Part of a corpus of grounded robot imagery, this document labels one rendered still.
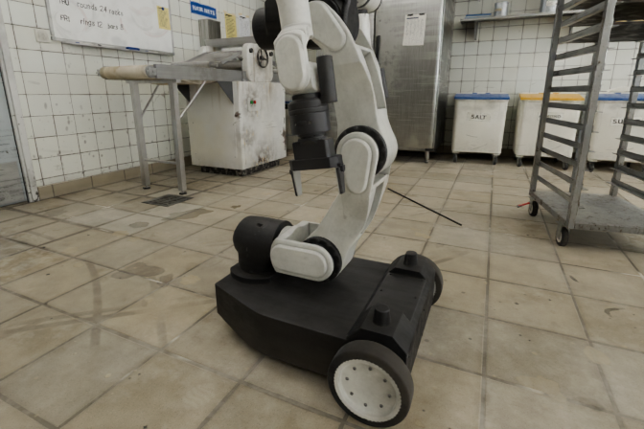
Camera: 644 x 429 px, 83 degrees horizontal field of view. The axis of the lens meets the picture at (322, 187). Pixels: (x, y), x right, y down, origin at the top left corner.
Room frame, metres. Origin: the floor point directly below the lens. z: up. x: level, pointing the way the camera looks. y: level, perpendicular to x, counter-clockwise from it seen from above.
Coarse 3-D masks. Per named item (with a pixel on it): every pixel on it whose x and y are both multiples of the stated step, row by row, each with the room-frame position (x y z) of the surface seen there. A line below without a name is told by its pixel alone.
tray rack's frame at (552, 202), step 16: (560, 0) 2.27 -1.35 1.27; (560, 16) 2.26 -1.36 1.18; (640, 48) 2.17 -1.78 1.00; (592, 64) 2.23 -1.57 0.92; (640, 64) 2.16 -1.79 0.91; (640, 80) 2.16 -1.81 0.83; (544, 96) 2.27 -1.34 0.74; (544, 112) 2.27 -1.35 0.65; (544, 128) 2.26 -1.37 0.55; (624, 128) 2.17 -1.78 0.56; (624, 144) 2.16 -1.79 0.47; (576, 160) 2.23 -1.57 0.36; (624, 160) 2.16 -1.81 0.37; (544, 192) 2.23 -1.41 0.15; (528, 208) 2.24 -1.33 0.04; (544, 208) 1.99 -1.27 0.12; (560, 208) 1.91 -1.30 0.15; (592, 208) 1.91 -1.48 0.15; (608, 208) 1.91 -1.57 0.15; (624, 208) 1.91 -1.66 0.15; (640, 208) 1.91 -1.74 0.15; (560, 224) 1.73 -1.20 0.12; (576, 224) 1.67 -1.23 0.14; (592, 224) 1.65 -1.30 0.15; (608, 224) 1.65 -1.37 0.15; (624, 224) 1.65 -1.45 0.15; (640, 224) 1.65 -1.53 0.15
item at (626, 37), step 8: (616, 24) 1.68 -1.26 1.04; (624, 24) 1.68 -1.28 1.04; (632, 24) 1.67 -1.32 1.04; (640, 24) 1.66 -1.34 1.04; (616, 32) 1.85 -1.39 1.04; (624, 32) 1.85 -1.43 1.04; (632, 32) 1.85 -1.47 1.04; (640, 32) 1.85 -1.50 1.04; (576, 40) 2.15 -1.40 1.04; (584, 40) 2.15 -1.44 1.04; (592, 40) 2.15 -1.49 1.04; (616, 40) 2.15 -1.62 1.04; (624, 40) 2.15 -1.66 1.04; (632, 40) 2.15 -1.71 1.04
